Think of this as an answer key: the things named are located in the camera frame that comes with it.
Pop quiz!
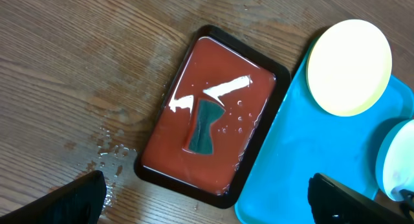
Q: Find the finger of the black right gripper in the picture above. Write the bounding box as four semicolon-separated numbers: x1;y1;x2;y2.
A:
399;189;414;213

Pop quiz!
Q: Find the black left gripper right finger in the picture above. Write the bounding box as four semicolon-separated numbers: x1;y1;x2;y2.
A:
307;173;413;224

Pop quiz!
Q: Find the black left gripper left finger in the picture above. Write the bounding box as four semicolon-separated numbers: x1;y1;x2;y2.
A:
1;170;107;223

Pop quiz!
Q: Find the light blue plate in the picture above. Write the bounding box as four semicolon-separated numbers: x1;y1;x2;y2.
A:
375;120;413;201

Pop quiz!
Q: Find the yellow plate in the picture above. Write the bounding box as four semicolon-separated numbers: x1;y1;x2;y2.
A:
306;19;393;117

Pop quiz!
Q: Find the hourglass green red sponge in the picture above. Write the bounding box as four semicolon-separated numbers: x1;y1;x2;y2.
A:
183;98;225;155

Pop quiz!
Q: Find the teal plastic tray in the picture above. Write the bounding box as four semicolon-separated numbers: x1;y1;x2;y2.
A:
234;39;414;224

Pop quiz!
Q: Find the red black small tray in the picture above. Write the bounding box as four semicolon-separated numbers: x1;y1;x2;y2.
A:
135;25;291;208

